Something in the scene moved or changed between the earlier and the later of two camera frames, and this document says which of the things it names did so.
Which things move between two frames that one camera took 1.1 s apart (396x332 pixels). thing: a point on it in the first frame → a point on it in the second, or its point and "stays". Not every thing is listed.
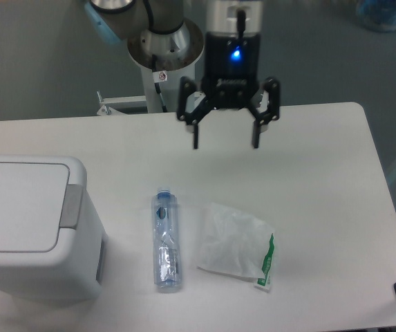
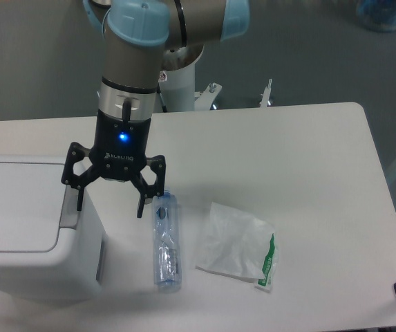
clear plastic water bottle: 166,240 stays
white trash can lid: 21,207 stays
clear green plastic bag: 236,243 stays
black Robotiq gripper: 231,75 → 120,145
